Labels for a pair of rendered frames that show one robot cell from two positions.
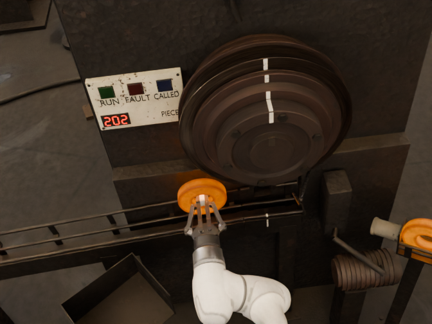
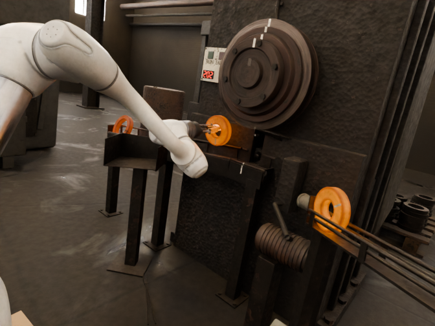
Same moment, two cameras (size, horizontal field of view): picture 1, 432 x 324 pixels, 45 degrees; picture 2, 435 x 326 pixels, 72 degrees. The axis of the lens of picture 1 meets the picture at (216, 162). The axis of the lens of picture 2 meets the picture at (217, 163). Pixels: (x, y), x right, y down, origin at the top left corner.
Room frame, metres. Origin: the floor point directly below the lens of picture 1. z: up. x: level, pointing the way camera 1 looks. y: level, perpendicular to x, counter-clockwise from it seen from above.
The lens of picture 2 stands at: (-0.16, -0.89, 1.05)
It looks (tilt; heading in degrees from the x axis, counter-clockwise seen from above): 15 degrees down; 38
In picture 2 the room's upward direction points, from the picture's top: 9 degrees clockwise
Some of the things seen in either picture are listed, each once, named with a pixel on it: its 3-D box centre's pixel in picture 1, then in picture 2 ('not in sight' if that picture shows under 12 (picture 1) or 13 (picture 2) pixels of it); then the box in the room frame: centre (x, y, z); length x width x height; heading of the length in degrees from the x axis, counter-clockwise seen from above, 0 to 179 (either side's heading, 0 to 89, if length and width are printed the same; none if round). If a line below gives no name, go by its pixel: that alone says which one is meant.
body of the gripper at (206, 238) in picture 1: (206, 237); (196, 129); (0.85, 0.05, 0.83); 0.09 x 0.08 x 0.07; 1
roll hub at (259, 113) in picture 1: (270, 146); (251, 74); (0.92, -0.15, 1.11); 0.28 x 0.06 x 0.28; 90
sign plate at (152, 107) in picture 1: (139, 100); (221, 66); (1.13, 0.20, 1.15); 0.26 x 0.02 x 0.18; 90
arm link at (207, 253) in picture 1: (208, 260); (185, 130); (0.78, 0.05, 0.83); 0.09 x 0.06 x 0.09; 91
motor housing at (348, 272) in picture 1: (358, 296); (274, 289); (0.89, -0.48, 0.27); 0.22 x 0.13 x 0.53; 90
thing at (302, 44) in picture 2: (264, 121); (263, 77); (1.02, -0.15, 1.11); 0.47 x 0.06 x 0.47; 90
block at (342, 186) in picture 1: (333, 202); (290, 184); (1.04, -0.38, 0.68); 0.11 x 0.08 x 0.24; 0
